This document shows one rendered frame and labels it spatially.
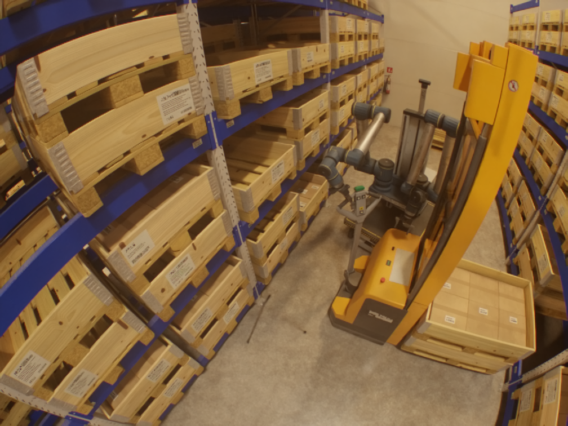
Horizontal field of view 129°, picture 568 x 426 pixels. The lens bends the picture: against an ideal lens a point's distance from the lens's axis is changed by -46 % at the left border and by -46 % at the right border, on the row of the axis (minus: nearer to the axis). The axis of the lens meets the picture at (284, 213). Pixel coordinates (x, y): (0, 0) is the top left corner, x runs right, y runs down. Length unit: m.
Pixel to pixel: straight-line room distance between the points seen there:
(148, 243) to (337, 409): 2.14
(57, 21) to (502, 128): 1.81
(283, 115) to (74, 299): 2.18
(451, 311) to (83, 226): 2.61
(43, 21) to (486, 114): 1.75
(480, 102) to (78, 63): 1.55
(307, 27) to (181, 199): 2.61
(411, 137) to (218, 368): 3.30
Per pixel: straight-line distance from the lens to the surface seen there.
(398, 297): 2.05
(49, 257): 1.25
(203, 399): 2.77
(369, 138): 2.05
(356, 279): 2.60
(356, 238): 2.30
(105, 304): 1.39
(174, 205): 1.40
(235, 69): 1.60
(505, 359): 2.82
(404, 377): 2.80
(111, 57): 1.14
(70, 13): 1.21
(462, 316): 2.45
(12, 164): 2.33
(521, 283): 3.06
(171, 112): 1.28
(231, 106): 1.58
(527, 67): 1.20
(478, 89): 1.16
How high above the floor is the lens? 2.58
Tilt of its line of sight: 41 degrees down
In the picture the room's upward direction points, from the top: 6 degrees counter-clockwise
